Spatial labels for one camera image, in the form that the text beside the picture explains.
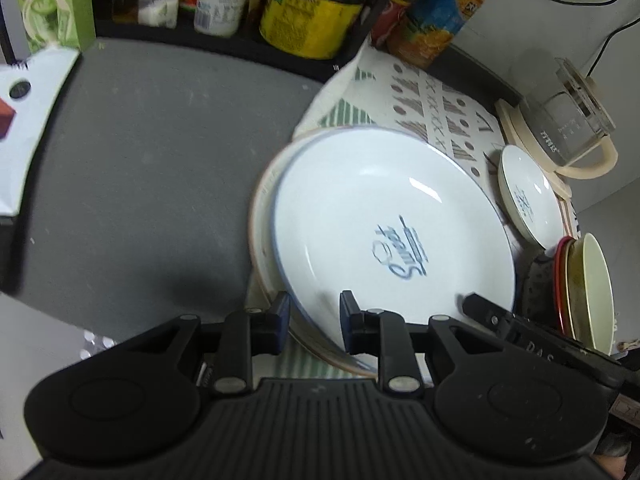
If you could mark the green cardboard box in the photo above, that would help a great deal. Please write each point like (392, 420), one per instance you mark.
(50, 5)

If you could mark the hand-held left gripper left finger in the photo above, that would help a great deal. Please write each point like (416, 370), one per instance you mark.
(282, 322)

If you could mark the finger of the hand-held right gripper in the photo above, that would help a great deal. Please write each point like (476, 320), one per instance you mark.
(487, 312)

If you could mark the white brown-rimmed plate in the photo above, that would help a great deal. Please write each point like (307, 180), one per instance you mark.
(260, 240)

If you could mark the white labelled jar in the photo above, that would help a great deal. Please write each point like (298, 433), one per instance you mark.
(220, 7)

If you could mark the red and black bowl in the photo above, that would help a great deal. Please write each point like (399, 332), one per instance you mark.
(539, 285)

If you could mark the black metal storage rack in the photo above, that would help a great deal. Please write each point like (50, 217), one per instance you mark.
(225, 46)

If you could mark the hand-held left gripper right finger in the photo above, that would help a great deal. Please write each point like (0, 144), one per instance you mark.
(347, 321)

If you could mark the small white blue-print plate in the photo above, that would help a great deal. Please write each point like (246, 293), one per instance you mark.
(530, 185)

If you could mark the patterned fringed table mat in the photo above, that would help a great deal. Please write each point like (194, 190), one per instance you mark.
(450, 105)

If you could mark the white printed package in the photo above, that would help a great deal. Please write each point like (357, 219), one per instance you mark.
(30, 130)

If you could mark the red drink can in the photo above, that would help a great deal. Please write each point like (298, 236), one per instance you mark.
(390, 20)

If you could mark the large white blue-print plate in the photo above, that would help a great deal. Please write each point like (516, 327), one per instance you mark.
(350, 200)

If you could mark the dark bottle with yellow label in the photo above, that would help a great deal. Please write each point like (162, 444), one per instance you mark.
(310, 25)

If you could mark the orange juice bottle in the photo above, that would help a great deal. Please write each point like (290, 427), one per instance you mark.
(440, 15)

